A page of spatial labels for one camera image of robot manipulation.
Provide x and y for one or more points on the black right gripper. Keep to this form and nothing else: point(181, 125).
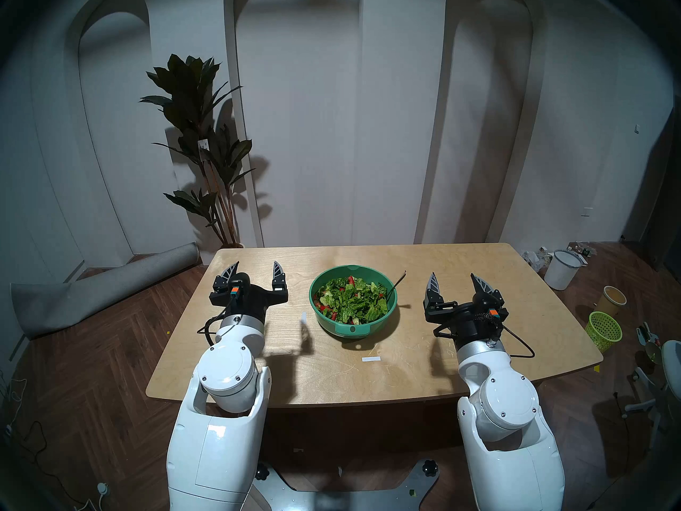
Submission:
point(452, 318)

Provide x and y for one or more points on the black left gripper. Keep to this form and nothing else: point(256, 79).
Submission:
point(266, 298)

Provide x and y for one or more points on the metal salad utensil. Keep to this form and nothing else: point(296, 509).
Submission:
point(396, 282)

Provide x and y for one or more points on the chopped lettuce tomato salad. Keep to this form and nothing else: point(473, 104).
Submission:
point(351, 301)

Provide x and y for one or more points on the green salad bowl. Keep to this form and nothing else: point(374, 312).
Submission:
point(354, 329)

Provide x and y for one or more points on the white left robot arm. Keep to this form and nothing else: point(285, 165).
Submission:
point(229, 377)

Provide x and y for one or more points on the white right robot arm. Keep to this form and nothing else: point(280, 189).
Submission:
point(505, 403)

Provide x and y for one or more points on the crumpled plastic trash pile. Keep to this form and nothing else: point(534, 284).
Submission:
point(534, 260)

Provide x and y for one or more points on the white bucket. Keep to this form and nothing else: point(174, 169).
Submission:
point(561, 273)

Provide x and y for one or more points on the small floor clutter pile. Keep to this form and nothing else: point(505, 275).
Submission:
point(582, 249)

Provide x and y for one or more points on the white plant label tag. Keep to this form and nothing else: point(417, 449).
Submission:
point(202, 145)

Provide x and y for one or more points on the rolled grey floor mat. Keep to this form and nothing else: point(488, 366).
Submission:
point(106, 286)

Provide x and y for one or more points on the green mesh basket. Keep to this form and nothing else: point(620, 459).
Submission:
point(604, 331)

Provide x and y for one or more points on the tan paper bin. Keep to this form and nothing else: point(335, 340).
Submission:
point(611, 301)

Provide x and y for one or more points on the black base knob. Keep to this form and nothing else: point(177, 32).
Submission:
point(263, 471)
point(429, 468)

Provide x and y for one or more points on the tall dark potted plant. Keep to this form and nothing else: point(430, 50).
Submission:
point(191, 100)

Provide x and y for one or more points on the green white floor tools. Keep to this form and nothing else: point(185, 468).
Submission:
point(649, 342)

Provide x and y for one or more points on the white chair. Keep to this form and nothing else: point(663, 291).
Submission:
point(671, 366)

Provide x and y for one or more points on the white floor plug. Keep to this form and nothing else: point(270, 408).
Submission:
point(102, 488)

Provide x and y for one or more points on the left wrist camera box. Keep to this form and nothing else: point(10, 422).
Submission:
point(239, 289)

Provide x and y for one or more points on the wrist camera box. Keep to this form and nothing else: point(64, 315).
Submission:
point(239, 289)
point(487, 307)

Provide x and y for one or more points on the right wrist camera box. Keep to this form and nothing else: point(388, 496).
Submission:
point(487, 307)

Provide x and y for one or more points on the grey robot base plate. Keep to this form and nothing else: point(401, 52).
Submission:
point(340, 496)

